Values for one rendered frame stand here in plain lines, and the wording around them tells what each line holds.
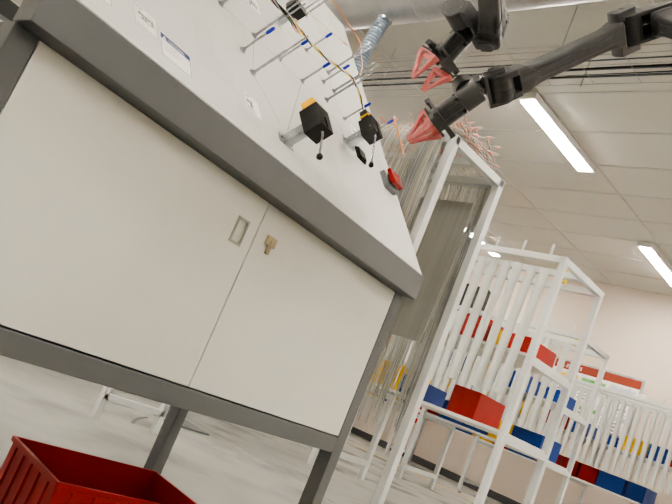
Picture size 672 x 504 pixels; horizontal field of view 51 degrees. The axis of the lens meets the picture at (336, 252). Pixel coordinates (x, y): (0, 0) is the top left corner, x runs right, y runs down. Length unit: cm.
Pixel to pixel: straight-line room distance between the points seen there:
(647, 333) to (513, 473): 257
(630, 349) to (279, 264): 882
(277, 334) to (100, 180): 55
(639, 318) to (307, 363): 875
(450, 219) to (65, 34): 189
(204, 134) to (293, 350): 57
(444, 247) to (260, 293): 132
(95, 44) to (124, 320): 46
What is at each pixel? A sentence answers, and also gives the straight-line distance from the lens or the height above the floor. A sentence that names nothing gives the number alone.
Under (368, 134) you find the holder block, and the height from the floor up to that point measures 112.
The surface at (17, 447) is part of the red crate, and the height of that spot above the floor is 13.
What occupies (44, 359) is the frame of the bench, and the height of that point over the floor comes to 37.
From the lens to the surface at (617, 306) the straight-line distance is 1036.
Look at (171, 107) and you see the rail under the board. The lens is 121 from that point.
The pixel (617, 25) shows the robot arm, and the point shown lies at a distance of 191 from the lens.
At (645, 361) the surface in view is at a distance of 1000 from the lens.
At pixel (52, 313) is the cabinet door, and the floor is 44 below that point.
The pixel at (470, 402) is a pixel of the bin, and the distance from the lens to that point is 454.
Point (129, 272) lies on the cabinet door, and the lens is 126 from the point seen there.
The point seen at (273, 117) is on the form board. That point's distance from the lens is 149.
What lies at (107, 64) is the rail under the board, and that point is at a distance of 114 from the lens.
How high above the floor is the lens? 50
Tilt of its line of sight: 10 degrees up
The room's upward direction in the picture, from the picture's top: 23 degrees clockwise
